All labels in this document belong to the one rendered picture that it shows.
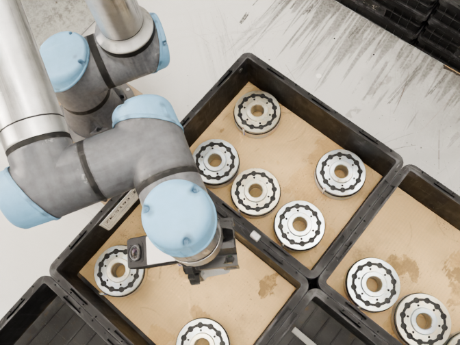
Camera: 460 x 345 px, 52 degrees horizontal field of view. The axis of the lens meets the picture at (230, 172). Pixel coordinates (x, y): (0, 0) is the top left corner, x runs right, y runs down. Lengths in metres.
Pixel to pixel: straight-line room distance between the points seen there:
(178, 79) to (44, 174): 0.78
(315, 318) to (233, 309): 0.16
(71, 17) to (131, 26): 1.48
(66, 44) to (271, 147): 0.47
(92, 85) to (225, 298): 0.51
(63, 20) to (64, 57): 1.41
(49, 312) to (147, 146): 0.61
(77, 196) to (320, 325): 0.59
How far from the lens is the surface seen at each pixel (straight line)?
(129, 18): 0.91
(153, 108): 0.55
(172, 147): 0.53
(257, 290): 0.98
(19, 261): 1.26
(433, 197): 1.01
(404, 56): 1.35
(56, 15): 2.43
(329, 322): 0.99
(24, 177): 0.57
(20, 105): 0.58
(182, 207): 0.48
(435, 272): 1.04
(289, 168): 1.03
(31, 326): 1.09
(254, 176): 0.99
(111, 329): 0.92
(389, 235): 1.03
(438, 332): 1.00
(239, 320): 0.98
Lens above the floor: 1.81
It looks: 72 degrees down
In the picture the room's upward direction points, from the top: 12 degrees counter-clockwise
